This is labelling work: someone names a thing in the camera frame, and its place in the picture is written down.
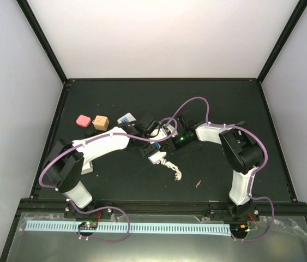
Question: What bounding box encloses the beige dragon cube socket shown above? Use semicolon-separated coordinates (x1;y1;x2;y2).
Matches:
93;115;109;131

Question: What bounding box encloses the white power strip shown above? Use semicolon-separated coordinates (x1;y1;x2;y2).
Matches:
117;113;166;164

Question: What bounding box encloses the pink plug adapter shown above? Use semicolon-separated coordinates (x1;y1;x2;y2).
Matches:
76;115;92;128

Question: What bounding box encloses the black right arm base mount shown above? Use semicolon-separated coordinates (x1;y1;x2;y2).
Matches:
208;200;255;222

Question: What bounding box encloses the light blue slotted cable duct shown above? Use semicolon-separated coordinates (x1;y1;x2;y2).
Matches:
25;221;231;236

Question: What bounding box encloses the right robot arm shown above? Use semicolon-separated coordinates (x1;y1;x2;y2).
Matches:
162;116;268;220

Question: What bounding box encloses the white tiger cube socket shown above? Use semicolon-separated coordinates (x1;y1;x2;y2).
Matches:
81;162;93;175

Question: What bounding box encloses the small green circuit board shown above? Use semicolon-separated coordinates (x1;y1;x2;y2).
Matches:
78;222;98;230

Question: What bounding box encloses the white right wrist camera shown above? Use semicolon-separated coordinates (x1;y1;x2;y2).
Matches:
165;124;178;138

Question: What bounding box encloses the blue cube socket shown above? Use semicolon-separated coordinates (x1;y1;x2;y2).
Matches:
153;142;161;150

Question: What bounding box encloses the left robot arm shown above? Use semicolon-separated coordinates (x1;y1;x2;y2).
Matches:
39;113;164;218

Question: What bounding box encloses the white coiled power cord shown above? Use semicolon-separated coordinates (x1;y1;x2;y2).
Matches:
160;158;183;182

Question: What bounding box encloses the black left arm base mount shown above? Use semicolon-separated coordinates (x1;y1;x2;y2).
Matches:
64;200;113;221

